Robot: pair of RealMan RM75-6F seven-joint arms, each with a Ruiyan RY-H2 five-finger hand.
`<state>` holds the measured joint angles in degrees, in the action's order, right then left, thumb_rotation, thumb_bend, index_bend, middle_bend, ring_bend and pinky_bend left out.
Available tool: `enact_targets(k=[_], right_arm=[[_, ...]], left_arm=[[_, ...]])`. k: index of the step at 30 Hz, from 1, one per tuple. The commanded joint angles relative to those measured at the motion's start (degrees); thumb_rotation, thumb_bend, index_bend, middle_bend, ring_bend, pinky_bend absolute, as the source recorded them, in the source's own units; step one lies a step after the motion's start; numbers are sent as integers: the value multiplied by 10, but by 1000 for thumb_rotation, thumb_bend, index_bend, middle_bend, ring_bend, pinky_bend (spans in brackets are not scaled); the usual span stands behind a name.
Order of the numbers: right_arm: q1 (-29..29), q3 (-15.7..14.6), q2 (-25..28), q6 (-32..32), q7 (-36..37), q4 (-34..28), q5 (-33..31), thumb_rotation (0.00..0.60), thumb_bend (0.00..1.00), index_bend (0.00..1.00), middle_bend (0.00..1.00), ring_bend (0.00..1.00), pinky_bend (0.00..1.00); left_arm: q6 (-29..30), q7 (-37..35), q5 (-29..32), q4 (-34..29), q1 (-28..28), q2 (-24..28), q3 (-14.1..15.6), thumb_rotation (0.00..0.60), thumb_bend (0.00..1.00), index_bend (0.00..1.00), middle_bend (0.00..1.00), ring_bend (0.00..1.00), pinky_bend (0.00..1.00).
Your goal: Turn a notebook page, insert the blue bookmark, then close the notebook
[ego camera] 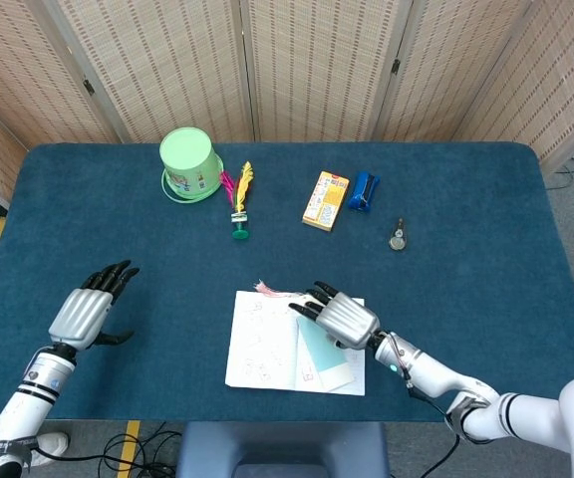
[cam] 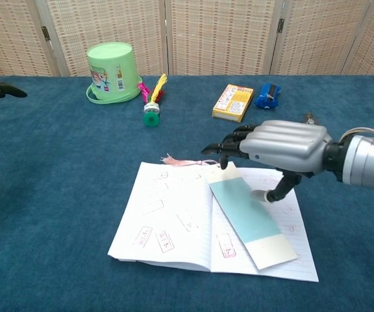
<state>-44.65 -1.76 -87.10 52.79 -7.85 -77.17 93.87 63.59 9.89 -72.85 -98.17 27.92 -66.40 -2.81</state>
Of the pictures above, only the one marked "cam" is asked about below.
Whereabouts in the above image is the right silver and black robot hand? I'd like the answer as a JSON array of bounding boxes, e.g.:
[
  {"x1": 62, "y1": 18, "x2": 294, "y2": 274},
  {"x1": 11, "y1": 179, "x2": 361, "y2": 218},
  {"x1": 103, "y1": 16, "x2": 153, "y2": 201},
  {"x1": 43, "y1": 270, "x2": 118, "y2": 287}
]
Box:
[{"x1": 201, "y1": 120, "x2": 333, "y2": 203}]

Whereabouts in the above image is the white and light-blue bookmark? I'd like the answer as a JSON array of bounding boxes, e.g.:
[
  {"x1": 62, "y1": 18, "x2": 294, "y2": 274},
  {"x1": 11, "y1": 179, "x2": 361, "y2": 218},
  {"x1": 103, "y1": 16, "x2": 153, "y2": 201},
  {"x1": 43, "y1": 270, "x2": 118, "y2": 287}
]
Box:
[{"x1": 160, "y1": 155, "x2": 299, "y2": 270}]

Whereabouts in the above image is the white lined notebook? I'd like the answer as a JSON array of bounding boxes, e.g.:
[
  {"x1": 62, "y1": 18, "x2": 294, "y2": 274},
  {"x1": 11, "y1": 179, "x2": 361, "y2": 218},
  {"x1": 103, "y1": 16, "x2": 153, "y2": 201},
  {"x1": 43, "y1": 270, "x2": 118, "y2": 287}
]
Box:
[{"x1": 107, "y1": 161, "x2": 319, "y2": 283}]

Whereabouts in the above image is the blue pencil sharpener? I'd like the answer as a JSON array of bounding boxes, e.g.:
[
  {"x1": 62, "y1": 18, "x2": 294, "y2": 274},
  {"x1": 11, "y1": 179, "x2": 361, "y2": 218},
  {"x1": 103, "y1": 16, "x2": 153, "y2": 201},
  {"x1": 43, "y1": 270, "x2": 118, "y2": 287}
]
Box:
[{"x1": 254, "y1": 83, "x2": 282, "y2": 111}]

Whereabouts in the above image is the yellow card box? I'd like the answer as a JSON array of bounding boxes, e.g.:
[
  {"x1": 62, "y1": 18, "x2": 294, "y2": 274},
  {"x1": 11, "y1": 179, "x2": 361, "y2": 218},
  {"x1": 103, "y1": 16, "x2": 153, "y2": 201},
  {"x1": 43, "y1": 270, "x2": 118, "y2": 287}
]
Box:
[{"x1": 211, "y1": 84, "x2": 255, "y2": 124}]

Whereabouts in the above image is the upturned green plastic bucket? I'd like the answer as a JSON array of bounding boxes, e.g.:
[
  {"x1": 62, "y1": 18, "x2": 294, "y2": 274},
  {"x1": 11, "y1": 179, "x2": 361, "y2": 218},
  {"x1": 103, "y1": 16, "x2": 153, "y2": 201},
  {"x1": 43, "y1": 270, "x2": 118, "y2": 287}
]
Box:
[{"x1": 86, "y1": 42, "x2": 143, "y2": 105}]

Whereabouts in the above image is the woven folding screen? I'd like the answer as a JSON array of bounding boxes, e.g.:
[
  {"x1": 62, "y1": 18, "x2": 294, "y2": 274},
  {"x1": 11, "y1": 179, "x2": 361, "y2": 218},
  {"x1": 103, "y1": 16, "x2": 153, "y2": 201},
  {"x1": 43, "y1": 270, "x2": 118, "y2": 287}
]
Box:
[{"x1": 0, "y1": 0, "x2": 374, "y2": 82}]

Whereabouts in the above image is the feather shuttlecock with green base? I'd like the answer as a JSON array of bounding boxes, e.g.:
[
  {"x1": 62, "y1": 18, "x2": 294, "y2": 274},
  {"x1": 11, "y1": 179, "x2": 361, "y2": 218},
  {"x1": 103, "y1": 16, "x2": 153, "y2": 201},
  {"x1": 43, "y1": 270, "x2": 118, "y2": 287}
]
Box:
[{"x1": 137, "y1": 73, "x2": 168, "y2": 127}]

